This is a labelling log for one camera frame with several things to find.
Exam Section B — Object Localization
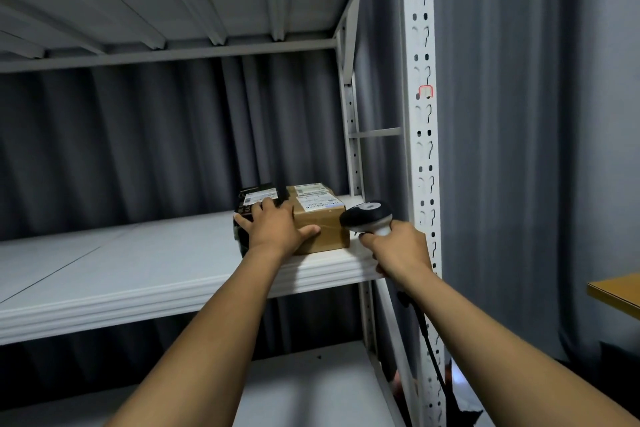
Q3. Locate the white metal shelving rack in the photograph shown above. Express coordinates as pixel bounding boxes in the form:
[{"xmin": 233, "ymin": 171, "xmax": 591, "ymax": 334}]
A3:
[{"xmin": 0, "ymin": 0, "xmax": 449, "ymax": 427}]

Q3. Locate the person's right forearm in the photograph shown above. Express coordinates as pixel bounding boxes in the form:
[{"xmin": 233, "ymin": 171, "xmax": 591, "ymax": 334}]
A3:
[{"xmin": 394, "ymin": 266, "xmax": 640, "ymax": 427}]

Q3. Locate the black parcel with white label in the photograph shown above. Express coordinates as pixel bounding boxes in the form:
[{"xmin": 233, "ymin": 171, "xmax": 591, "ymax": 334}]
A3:
[{"xmin": 232, "ymin": 183, "xmax": 290, "ymax": 258}]

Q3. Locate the wooden table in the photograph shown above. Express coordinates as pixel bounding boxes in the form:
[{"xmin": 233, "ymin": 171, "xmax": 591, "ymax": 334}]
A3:
[{"xmin": 586, "ymin": 272, "xmax": 640, "ymax": 321}]

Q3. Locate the white and black barcode scanner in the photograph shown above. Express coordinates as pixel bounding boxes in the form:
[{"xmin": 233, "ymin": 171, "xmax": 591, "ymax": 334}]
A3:
[{"xmin": 339, "ymin": 199, "xmax": 397, "ymax": 238}]

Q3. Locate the person's right hand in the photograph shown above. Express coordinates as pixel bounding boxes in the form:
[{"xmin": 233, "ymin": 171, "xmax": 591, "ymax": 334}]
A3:
[{"xmin": 358, "ymin": 220, "xmax": 434, "ymax": 286}]

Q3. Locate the person's left hand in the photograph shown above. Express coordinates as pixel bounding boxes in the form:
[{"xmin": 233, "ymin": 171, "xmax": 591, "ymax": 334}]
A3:
[{"xmin": 233, "ymin": 197, "xmax": 322, "ymax": 259}]

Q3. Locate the grey curtain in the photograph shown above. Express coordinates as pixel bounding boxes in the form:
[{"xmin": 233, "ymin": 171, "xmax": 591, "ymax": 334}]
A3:
[{"xmin": 0, "ymin": 0, "xmax": 640, "ymax": 427}]

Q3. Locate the brown cardboard box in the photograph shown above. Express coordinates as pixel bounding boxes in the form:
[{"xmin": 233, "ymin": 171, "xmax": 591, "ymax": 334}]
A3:
[{"xmin": 285, "ymin": 183, "xmax": 351, "ymax": 256}]

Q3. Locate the black scanner cable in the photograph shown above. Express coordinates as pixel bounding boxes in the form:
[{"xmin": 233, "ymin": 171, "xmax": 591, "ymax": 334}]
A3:
[{"xmin": 397, "ymin": 291, "xmax": 468, "ymax": 427}]

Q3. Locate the person's left forearm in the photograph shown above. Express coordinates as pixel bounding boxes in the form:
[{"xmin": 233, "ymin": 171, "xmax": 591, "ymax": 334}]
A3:
[{"xmin": 104, "ymin": 245, "xmax": 297, "ymax": 427}]

